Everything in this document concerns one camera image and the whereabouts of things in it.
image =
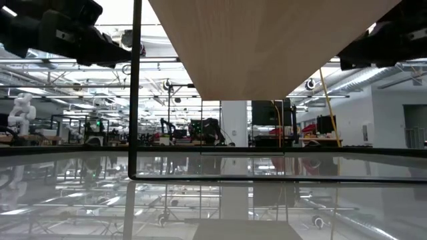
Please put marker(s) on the black background robot arm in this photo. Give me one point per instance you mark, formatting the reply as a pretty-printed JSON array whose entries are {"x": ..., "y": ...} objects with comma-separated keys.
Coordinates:
[
  {"x": 210, "y": 131},
  {"x": 166, "y": 126}
]

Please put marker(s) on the black computer monitor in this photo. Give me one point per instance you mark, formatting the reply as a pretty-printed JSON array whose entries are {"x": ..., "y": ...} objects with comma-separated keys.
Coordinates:
[{"x": 326, "y": 125}]

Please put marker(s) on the black robot workstation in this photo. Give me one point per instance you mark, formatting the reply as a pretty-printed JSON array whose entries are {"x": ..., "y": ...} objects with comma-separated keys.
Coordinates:
[{"x": 95, "y": 133}]

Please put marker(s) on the red bag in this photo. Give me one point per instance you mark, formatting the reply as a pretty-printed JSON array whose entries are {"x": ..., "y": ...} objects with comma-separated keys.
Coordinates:
[{"x": 308, "y": 128}]

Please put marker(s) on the light wooden desk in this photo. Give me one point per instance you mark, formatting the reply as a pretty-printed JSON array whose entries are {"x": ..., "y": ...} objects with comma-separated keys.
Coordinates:
[{"x": 320, "y": 141}]

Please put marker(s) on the white humanoid robot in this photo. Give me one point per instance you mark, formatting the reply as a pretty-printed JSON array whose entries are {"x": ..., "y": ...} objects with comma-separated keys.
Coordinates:
[{"x": 21, "y": 113}]

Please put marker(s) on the large black monitor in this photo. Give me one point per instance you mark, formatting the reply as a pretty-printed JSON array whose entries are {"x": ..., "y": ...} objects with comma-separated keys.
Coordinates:
[{"x": 263, "y": 113}]

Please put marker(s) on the wooden workbench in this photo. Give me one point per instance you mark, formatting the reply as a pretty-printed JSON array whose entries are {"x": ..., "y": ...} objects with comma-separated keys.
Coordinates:
[{"x": 40, "y": 138}]

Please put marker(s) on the white column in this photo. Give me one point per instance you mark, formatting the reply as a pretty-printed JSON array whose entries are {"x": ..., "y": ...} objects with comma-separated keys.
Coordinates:
[{"x": 235, "y": 120}]

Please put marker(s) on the silver ventilation duct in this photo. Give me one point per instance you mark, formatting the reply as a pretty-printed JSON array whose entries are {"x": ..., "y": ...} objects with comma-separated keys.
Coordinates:
[{"x": 360, "y": 85}]

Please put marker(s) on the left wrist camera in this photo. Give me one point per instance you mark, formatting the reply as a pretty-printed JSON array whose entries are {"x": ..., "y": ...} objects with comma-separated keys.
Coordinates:
[{"x": 86, "y": 11}]

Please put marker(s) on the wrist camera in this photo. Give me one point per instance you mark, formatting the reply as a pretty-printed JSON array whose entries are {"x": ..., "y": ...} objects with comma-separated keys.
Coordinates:
[
  {"x": 410, "y": 11},
  {"x": 86, "y": 11}
]

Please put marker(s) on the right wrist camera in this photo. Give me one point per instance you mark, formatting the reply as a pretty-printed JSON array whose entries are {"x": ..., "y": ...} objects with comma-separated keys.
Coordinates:
[{"x": 410, "y": 11}]

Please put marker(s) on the wooden shelf with black frame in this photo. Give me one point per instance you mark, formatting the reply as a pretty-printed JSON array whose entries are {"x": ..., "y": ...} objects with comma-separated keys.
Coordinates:
[{"x": 267, "y": 50}]

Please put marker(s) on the black table frame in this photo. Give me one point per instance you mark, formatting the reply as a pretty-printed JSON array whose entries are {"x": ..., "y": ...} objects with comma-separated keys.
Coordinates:
[{"x": 66, "y": 151}]

